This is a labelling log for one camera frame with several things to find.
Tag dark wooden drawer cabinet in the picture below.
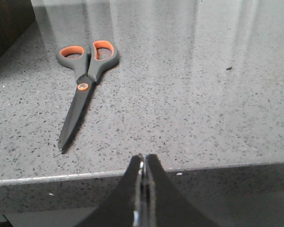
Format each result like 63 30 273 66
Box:
0 0 35 57

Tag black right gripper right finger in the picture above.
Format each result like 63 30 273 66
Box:
142 154 218 227

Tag grey orange-handled scissors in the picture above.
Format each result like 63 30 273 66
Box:
56 40 119 153

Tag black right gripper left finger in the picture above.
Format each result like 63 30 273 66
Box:
76 154 142 227

